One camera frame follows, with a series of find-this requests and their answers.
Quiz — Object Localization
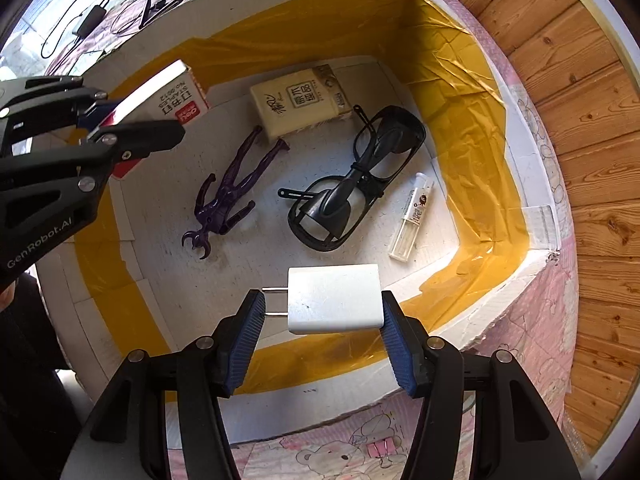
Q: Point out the purple toy figure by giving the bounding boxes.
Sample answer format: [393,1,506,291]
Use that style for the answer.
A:
[181,125,292,260]

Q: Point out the red and white staples box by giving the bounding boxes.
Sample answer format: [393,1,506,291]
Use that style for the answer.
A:
[107,60,210,180]

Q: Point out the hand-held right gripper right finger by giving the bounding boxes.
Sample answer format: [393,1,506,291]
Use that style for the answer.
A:
[381,289,583,480]

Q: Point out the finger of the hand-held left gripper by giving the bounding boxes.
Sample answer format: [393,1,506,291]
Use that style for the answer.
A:
[0,119,187,211]
[0,76,122,133]

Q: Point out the small clear tube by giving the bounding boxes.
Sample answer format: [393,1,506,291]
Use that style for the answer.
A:
[389,171,435,262]

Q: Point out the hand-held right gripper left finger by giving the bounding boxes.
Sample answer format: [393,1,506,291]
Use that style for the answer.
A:
[60,289,267,480]

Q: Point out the white foam box yellow tape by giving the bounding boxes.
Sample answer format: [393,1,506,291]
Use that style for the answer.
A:
[30,0,563,423]

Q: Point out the white charger plug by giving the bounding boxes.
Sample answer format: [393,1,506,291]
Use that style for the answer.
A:
[262,263,385,337]

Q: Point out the wooden wall panel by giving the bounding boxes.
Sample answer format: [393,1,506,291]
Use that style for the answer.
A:
[415,0,640,461]

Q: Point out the cream tissue pack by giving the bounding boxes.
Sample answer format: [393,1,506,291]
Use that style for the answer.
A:
[250,64,355,142]

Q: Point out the black glasses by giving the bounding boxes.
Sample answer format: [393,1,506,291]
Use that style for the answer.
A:
[277,105,427,253]

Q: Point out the pink printed blanket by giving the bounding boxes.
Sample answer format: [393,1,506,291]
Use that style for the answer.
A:
[0,0,581,480]

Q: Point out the black cable with adapter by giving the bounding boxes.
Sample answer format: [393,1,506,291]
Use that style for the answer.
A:
[40,0,141,58]

